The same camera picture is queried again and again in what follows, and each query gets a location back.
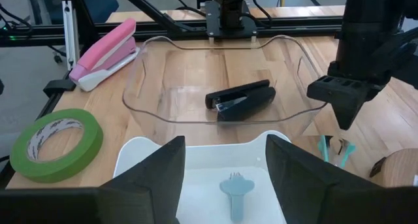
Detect teal stapler remover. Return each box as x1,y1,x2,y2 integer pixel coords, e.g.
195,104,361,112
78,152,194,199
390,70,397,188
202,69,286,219
317,134,357,169

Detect clear plastic bin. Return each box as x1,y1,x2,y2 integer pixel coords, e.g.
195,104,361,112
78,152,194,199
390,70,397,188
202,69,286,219
121,34,328,146

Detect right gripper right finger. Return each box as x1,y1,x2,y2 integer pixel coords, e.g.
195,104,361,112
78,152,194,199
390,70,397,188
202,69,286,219
265,133,418,224

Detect black stapler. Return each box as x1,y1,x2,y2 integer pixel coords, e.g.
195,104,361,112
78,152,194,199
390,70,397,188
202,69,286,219
204,79,277,123

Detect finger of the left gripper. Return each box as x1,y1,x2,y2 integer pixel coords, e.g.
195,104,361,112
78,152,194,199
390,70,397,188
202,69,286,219
332,99,369,131

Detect grey-blue stapler remover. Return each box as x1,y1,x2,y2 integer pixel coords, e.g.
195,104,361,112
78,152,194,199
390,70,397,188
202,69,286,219
219,172,256,223

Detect silver aluminium rail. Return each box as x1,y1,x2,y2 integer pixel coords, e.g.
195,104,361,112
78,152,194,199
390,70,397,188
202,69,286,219
61,0,82,72

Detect black cables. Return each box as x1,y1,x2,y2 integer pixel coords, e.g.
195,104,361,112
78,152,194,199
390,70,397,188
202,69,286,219
0,3,35,42

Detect large green tape roll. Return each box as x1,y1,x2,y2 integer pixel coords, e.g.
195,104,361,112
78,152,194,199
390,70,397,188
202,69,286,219
8,108,105,185

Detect white plastic bin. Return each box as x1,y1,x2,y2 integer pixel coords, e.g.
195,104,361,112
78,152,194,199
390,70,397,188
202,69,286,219
112,129,293,224

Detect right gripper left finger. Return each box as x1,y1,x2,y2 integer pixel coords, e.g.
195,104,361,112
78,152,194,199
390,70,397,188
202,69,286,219
0,135,187,224

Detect pink stapler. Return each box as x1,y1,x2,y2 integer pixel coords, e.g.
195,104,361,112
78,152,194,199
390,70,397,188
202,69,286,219
68,17,142,93

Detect blue office chair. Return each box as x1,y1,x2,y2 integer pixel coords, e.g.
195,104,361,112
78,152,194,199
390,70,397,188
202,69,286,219
19,0,120,26

